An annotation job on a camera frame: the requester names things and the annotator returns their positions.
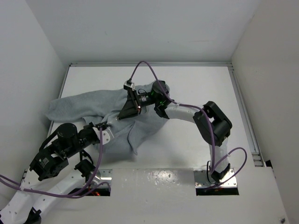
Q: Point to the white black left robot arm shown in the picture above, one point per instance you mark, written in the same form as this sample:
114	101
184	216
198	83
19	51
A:
34	198

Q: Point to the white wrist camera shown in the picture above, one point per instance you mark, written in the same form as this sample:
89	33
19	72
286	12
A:
129	85
104	140

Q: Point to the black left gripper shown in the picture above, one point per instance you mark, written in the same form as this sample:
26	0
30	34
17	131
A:
93	125

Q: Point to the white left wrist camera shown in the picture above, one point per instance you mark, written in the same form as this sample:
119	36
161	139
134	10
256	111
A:
104	140

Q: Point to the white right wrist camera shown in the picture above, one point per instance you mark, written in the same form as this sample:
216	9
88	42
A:
129	85

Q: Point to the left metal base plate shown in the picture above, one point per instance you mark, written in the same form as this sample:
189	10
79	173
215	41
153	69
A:
102	177

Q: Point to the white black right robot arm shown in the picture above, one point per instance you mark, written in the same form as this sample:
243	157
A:
213	125

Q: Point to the grey zip jacket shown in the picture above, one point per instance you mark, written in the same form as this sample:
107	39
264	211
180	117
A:
103	106

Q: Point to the metal base plate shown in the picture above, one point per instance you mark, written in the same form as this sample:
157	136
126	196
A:
102	177
201	181

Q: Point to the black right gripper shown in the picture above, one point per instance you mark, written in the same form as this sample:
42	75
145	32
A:
131	107

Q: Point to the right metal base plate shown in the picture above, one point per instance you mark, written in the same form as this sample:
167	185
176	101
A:
201	181

